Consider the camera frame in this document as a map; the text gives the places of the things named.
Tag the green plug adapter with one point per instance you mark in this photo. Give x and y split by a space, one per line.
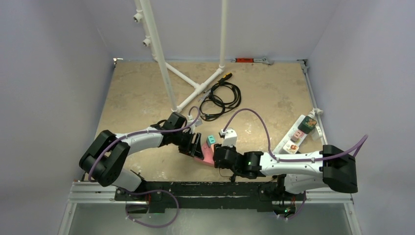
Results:
307 125

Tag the black plug adapter with cable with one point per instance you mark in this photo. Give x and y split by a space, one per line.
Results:
232 177

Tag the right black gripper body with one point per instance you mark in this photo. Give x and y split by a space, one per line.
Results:
217 156

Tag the teal plug adapter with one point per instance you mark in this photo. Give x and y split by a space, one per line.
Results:
210 140

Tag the red adjustable wrench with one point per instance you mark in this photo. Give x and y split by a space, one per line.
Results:
263 60

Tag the white PVC pipe frame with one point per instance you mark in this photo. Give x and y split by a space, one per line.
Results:
179 35

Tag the white power strip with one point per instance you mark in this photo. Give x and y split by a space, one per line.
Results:
316 134

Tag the white orange plug on strip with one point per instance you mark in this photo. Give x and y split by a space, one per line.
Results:
290 148

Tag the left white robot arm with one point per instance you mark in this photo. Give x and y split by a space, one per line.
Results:
105 158

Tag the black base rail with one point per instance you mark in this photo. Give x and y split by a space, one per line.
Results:
260 196

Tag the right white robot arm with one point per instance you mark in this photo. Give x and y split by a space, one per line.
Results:
329 168

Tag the small silver wrench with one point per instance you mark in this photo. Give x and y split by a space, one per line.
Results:
204 96

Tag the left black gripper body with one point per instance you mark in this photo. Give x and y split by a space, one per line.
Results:
183 140

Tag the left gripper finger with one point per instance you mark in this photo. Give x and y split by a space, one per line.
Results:
189 152
197 148

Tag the pink power socket block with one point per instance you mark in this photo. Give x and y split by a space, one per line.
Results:
207 155

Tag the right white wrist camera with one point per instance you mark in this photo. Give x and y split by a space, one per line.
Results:
229 137

